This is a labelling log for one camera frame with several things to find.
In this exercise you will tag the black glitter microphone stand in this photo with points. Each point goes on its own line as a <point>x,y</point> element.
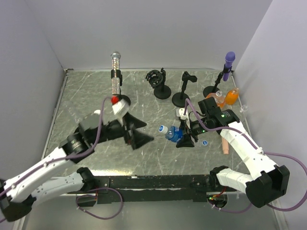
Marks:
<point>122,95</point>

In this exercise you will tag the clear capless bottle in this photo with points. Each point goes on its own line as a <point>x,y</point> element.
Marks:
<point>244,111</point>

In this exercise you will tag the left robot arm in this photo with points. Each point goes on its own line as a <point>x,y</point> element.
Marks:
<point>20,194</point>

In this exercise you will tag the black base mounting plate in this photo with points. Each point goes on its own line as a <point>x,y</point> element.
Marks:
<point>160,187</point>

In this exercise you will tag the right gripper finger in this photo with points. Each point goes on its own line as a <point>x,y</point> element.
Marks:
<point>183,125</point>
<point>185,142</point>

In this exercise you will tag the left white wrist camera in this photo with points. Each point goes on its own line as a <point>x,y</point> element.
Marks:
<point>120,107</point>

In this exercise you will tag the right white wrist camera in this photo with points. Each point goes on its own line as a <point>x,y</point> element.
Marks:
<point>180,114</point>

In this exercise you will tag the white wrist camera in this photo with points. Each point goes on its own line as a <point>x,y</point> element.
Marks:
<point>120,107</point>
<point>180,114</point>

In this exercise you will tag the black empty clip stand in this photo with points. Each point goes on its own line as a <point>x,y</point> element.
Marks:
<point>179,98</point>

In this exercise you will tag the orange square bottle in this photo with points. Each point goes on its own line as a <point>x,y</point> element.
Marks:
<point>218,97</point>

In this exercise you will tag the glitter silver microphone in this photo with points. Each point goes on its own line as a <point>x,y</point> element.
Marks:
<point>115,57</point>

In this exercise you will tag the orange round bottle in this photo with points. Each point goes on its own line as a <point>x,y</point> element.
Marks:
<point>232,96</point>

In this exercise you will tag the black purple microphone stand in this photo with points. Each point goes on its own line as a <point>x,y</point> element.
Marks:
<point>209,89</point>

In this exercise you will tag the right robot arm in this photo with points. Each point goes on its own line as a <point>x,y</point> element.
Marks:
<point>265,182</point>

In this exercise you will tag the blue label water bottle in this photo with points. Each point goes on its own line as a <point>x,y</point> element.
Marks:
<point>171,133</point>

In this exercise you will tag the white blue Pocari cap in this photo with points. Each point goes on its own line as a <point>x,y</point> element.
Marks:
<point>205,143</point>

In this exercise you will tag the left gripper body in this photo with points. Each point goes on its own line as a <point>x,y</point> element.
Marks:
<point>113,131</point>

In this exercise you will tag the pink beige microphone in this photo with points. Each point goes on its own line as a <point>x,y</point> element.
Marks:
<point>225,146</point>

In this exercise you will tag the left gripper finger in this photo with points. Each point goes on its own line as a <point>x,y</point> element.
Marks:
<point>139,139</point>
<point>131,123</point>

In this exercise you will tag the black shock mount stand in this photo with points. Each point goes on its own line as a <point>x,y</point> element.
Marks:
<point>156,79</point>

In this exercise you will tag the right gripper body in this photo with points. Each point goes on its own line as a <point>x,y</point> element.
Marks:
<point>195,128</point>

